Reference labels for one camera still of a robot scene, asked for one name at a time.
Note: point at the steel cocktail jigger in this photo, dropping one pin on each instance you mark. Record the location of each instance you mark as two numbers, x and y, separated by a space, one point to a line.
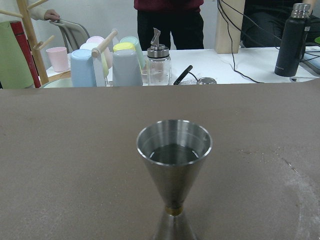
173 152

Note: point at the grey cup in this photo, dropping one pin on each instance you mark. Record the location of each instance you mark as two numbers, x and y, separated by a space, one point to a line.
126 69

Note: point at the glass oil dispenser bottle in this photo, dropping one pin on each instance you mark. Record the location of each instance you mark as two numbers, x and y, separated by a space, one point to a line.
158 62

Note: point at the yellow cup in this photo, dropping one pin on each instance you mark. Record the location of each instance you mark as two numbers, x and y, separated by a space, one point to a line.
134 47

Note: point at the mint green cup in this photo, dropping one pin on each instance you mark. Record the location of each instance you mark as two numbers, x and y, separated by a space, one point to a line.
130 39

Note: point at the light blue cup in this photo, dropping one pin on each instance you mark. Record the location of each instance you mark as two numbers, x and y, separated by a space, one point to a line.
82 69

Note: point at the white cup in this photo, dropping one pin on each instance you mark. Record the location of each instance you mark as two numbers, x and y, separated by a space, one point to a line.
89 46

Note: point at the person in dark clothes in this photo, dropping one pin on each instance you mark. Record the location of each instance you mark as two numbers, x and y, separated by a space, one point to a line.
179 21

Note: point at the grey office chair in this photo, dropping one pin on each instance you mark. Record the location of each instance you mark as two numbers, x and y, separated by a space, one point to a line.
73 34

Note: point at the pink cup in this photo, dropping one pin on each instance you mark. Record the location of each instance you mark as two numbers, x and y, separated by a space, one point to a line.
58 58

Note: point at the black insulated bottle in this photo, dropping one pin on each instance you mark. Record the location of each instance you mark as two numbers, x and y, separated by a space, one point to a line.
292 46

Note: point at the wooden mug tree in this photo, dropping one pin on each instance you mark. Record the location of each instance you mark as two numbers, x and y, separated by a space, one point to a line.
34 45

